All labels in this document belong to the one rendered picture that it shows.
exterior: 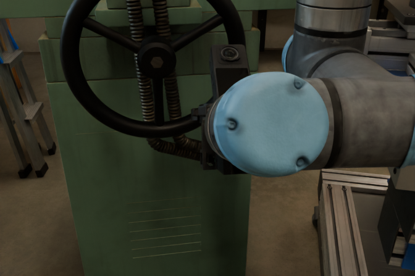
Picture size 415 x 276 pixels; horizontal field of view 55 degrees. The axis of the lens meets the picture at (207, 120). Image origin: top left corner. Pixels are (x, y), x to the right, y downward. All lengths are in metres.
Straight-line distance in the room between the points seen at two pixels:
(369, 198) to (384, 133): 1.07
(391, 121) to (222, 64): 0.23
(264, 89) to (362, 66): 0.13
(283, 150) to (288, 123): 0.02
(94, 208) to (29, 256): 0.55
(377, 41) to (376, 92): 0.70
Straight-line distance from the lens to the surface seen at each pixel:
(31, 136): 1.83
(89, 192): 0.98
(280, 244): 1.45
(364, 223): 1.28
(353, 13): 0.42
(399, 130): 0.33
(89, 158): 0.93
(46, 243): 1.54
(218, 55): 0.49
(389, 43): 1.03
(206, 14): 0.81
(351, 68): 0.37
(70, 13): 0.62
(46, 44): 0.83
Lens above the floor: 1.01
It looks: 27 degrees down
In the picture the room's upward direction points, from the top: straight up
